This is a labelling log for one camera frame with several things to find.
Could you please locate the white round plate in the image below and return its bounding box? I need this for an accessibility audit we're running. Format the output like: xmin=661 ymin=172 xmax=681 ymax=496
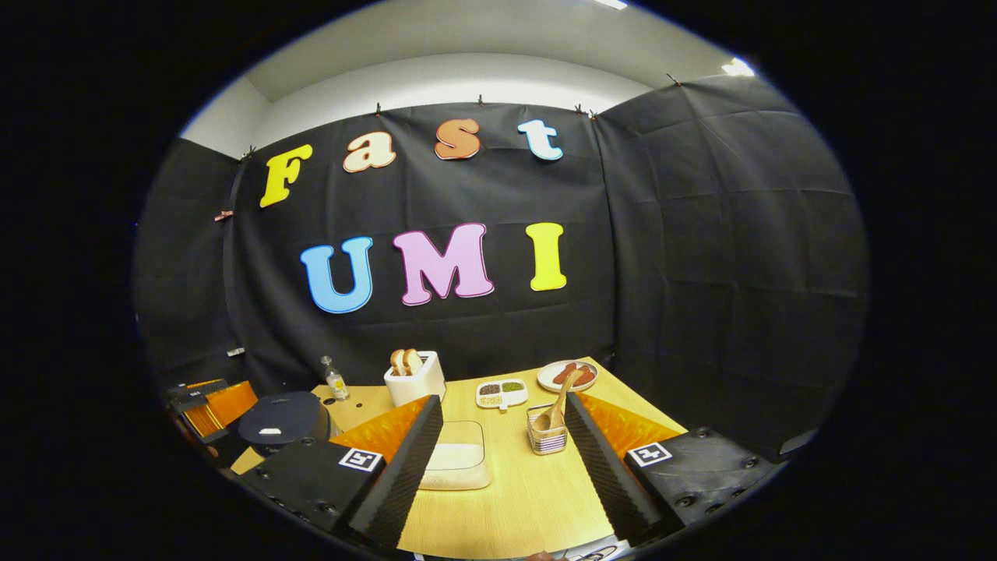
xmin=537 ymin=359 xmax=599 ymax=393

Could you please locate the wooden spoon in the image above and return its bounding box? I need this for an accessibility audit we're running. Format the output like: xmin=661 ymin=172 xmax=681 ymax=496
xmin=534 ymin=369 xmax=583 ymax=432

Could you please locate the small glass bottle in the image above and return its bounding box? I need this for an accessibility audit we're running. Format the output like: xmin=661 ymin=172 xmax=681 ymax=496
xmin=320 ymin=356 xmax=349 ymax=400

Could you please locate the white toaster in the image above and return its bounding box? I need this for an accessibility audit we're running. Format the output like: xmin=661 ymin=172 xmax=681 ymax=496
xmin=384 ymin=351 xmax=447 ymax=408

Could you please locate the white rice box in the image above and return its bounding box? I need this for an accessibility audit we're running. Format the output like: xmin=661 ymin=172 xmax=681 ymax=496
xmin=419 ymin=421 xmax=491 ymax=491

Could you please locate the black backdrop cloth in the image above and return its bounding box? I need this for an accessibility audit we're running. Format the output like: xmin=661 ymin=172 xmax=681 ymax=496
xmin=132 ymin=74 xmax=872 ymax=460

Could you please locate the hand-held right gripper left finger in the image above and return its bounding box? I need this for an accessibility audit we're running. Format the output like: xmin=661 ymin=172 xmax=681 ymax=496
xmin=249 ymin=393 xmax=445 ymax=552

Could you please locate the white divided grain dish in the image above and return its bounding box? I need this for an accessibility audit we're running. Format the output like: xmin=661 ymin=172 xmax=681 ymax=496
xmin=475 ymin=379 xmax=529 ymax=411

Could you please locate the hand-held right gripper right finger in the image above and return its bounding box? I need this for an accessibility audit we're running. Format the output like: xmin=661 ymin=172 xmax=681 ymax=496
xmin=565 ymin=391 xmax=780 ymax=546

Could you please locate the grey black rice cooker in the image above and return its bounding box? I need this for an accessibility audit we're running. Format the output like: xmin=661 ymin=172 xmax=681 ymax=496
xmin=234 ymin=391 xmax=336 ymax=460

